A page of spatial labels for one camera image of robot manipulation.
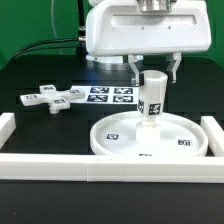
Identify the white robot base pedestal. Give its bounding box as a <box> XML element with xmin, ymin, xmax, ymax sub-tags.
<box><xmin>85</xmin><ymin>53</ymin><xmax>145</xmax><ymax>72</ymax></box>

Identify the black vertical pole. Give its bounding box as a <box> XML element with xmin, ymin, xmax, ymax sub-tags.
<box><xmin>77</xmin><ymin>0</ymin><xmax>86</xmax><ymax>36</ymax></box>

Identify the fiducial marker sheet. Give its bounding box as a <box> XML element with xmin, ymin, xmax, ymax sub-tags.
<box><xmin>72</xmin><ymin>86</ymin><xmax>138</xmax><ymax>104</ymax></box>

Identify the white right fence bar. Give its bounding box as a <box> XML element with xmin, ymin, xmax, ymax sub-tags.
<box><xmin>201</xmin><ymin>116</ymin><xmax>224</xmax><ymax>157</ymax></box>

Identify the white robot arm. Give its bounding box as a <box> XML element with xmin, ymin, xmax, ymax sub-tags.
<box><xmin>86</xmin><ymin>0</ymin><xmax>211</xmax><ymax>83</ymax></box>

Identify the black cable bundle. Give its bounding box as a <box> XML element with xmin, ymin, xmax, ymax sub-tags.
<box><xmin>9</xmin><ymin>37</ymin><xmax>88</xmax><ymax>63</ymax></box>

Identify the white round table top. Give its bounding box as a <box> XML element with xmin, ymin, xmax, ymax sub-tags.
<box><xmin>90</xmin><ymin>111</ymin><xmax>208</xmax><ymax>158</ymax></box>

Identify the white front fence bar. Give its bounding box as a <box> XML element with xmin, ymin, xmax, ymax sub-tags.
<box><xmin>0</xmin><ymin>153</ymin><xmax>224</xmax><ymax>183</ymax></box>

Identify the white left fence bar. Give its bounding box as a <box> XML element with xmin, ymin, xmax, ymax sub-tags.
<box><xmin>0</xmin><ymin>113</ymin><xmax>16</xmax><ymax>149</ymax></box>

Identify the white fence bar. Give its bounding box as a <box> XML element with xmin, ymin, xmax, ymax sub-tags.
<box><xmin>0</xmin><ymin>153</ymin><xmax>224</xmax><ymax>183</ymax></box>
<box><xmin>0</xmin><ymin>113</ymin><xmax>16</xmax><ymax>149</ymax></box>
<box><xmin>201</xmin><ymin>116</ymin><xmax>224</xmax><ymax>157</ymax></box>

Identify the white cross-shaped table base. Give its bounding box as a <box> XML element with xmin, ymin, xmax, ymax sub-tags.
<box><xmin>20</xmin><ymin>85</ymin><xmax>86</xmax><ymax>114</ymax></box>

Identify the thin white cable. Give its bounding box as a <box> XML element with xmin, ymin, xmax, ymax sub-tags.
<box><xmin>50</xmin><ymin>0</ymin><xmax>64</xmax><ymax>56</ymax></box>

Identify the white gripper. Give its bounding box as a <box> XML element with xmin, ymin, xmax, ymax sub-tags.
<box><xmin>86</xmin><ymin>0</ymin><xmax>211</xmax><ymax>86</ymax></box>

